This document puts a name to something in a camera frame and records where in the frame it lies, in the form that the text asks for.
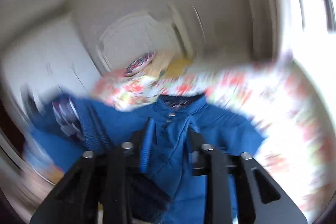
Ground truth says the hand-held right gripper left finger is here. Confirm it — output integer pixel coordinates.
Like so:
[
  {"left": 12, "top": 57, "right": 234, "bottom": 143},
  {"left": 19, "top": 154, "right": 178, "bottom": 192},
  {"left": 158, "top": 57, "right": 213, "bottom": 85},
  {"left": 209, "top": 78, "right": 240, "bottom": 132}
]
[{"left": 30, "top": 118, "right": 158, "bottom": 224}]

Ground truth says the blue puffer jacket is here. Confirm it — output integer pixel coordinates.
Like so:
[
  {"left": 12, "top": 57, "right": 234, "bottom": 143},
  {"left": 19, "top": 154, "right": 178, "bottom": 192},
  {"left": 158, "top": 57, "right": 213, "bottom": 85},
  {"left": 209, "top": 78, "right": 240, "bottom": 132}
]
[{"left": 24, "top": 94, "right": 266, "bottom": 224}]

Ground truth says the mandala pattern cushion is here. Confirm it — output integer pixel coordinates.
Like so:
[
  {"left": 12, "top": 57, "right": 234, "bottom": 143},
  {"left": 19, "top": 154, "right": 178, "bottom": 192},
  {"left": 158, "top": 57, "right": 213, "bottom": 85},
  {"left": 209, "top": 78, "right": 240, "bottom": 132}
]
[{"left": 124, "top": 52, "right": 156, "bottom": 76}]

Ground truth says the cream floral pillow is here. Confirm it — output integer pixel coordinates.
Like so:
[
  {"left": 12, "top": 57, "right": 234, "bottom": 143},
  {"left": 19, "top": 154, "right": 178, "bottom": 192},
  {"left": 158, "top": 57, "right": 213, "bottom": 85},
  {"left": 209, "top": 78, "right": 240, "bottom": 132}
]
[{"left": 150, "top": 55, "right": 172, "bottom": 77}]

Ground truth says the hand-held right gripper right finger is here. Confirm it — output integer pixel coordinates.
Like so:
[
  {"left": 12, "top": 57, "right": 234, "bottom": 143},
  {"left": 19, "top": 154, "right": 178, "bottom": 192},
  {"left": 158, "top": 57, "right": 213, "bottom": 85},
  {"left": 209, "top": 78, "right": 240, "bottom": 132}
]
[{"left": 188, "top": 132, "right": 308, "bottom": 224}]

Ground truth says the sailboat print curtain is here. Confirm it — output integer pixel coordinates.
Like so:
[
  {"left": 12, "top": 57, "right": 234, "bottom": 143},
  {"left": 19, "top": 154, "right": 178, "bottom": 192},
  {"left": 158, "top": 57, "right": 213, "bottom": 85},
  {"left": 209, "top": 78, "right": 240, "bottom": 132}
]
[{"left": 272, "top": 0, "right": 298, "bottom": 62}]

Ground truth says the white bed headboard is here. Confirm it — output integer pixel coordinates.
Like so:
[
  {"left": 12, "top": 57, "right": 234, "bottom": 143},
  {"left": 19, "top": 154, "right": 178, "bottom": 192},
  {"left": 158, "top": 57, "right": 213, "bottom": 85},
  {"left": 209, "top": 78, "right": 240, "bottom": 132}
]
[{"left": 89, "top": 12, "right": 196, "bottom": 75}]

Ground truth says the yellow pillow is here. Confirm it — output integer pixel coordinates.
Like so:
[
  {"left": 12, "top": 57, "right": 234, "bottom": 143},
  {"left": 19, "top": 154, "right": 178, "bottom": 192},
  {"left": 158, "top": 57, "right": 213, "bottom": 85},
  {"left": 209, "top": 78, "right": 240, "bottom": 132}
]
[{"left": 168, "top": 57, "right": 193, "bottom": 78}]

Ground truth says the white wardrobe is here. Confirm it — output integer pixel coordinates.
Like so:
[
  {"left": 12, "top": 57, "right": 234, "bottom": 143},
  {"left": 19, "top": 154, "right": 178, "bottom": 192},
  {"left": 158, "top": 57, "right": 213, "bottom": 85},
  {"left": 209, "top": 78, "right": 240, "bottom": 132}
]
[{"left": 0, "top": 35, "right": 103, "bottom": 174}]

